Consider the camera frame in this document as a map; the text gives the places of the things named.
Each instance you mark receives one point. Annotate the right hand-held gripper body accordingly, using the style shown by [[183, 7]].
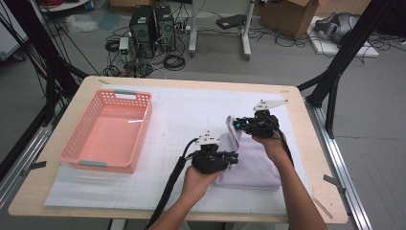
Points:
[[261, 126]]

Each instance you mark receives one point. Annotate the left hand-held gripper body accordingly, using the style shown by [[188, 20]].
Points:
[[209, 163]]

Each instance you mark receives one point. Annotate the lavender printed towel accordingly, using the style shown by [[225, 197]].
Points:
[[255, 169]]

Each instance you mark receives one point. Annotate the pink plastic basket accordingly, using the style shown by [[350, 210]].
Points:
[[105, 137]]

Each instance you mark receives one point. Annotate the person's right hand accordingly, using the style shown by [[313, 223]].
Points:
[[273, 147]]

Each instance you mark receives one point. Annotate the person's left hand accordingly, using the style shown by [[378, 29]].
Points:
[[198, 185]]

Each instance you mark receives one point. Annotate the white grid mat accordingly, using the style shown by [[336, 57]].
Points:
[[178, 111]]

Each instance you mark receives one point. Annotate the black flat box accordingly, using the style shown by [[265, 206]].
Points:
[[231, 21]]

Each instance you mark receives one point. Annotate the white metal stand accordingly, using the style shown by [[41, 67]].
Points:
[[192, 32]]

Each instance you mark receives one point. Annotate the thin wooden stick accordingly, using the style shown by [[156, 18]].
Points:
[[323, 207]]

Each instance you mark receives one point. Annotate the white floor board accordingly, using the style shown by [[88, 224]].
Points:
[[332, 49]]

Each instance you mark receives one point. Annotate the brown cardboard box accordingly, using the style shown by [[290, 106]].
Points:
[[344, 6], [287, 17], [127, 2]]

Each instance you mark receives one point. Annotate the black computer tower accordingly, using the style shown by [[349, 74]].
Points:
[[166, 28], [142, 32]]

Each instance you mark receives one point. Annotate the grey rounded device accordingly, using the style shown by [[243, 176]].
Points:
[[338, 27]]

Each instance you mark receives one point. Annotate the grey foam sheet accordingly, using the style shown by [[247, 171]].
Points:
[[79, 188]]

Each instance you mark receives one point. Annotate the small white power unit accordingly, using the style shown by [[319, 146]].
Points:
[[124, 43]]

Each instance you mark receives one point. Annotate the teal plastic sheet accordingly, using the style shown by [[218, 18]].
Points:
[[108, 19]]

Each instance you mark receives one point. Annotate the clear plastic bag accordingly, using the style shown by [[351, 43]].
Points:
[[81, 23]]

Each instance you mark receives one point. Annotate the white round table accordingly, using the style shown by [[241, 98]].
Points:
[[63, 7]]

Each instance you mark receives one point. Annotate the white cabinet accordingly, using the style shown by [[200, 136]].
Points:
[[9, 41]]

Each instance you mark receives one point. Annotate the aluminium rail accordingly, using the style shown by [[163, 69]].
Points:
[[22, 163], [338, 159]]

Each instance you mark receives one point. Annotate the black metal frame stand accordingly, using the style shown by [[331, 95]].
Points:
[[32, 32], [351, 41]]

